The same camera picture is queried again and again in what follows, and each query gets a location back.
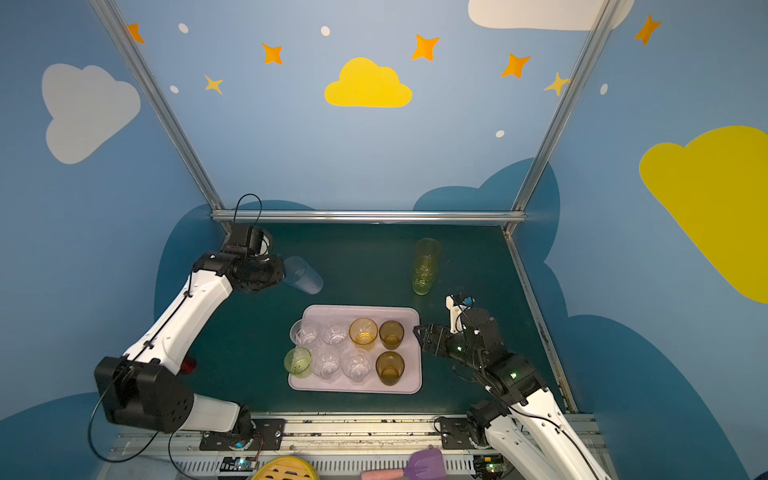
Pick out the brown textured cup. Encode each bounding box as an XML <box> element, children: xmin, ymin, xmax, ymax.
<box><xmin>375</xmin><ymin>351</ymin><xmax>405</xmax><ymax>386</ymax></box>
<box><xmin>378</xmin><ymin>320</ymin><xmax>405</xmax><ymax>350</ymax></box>

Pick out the tall blue textured cup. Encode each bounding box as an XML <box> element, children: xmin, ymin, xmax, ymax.
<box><xmin>283</xmin><ymin>256</ymin><xmax>324</xmax><ymax>295</ymax></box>

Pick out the tall green cup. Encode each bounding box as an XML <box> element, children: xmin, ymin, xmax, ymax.
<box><xmin>412</xmin><ymin>255</ymin><xmax>438</xmax><ymax>296</ymax></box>

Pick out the pink plastic tray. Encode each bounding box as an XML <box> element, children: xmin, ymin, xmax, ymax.
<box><xmin>288</xmin><ymin>305</ymin><xmax>422</xmax><ymax>394</ymax></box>

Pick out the yellow transparent cup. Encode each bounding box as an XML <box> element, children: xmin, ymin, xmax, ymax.
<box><xmin>348</xmin><ymin>317</ymin><xmax>378</xmax><ymax>350</ymax></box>

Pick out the clear faceted glass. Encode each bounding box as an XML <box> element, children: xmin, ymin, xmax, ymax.
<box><xmin>320</xmin><ymin>320</ymin><xmax>349</xmax><ymax>348</ymax></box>
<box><xmin>311</xmin><ymin>346</ymin><xmax>341</xmax><ymax>382</ymax></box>
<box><xmin>341</xmin><ymin>348</ymin><xmax>373</xmax><ymax>383</ymax></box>
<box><xmin>289</xmin><ymin>319</ymin><xmax>322</xmax><ymax>352</ymax></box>

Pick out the clear faceted glass back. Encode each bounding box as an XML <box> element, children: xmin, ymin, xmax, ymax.
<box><xmin>320</xmin><ymin>320</ymin><xmax>349</xmax><ymax>348</ymax></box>

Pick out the small green cup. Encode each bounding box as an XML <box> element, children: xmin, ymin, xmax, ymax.
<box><xmin>283</xmin><ymin>346</ymin><xmax>312</xmax><ymax>378</ymax></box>

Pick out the tall yellow cup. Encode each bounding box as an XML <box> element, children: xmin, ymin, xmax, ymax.
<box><xmin>415</xmin><ymin>238</ymin><xmax>442</xmax><ymax>261</ymax></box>

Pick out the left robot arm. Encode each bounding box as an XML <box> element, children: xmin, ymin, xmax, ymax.
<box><xmin>94</xmin><ymin>224</ymin><xmax>285</xmax><ymax>450</ymax></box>

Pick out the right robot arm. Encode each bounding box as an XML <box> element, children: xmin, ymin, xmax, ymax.
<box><xmin>413</xmin><ymin>307</ymin><xmax>610</xmax><ymax>479</ymax></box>

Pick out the purple toy shovel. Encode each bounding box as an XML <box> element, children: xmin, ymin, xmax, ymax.
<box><xmin>361</xmin><ymin>449</ymin><xmax>447</xmax><ymax>480</ymax></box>

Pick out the yellow round lid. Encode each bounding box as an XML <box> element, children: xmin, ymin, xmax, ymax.
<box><xmin>251</xmin><ymin>456</ymin><xmax>319</xmax><ymax>480</ymax></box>

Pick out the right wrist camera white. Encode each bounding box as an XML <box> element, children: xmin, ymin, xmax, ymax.
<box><xmin>446</xmin><ymin>294</ymin><xmax>475</xmax><ymax>334</ymax></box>

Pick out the aluminium frame rear bar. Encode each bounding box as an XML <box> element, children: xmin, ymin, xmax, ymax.
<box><xmin>211</xmin><ymin>210</ymin><xmax>526</xmax><ymax>224</ymax></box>

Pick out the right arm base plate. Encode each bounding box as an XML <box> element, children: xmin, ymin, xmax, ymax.
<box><xmin>434</xmin><ymin>416</ymin><xmax>489</xmax><ymax>450</ymax></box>

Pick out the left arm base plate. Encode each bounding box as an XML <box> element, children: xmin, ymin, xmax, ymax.
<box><xmin>199</xmin><ymin>418</ymin><xmax>286</xmax><ymax>453</ymax></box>

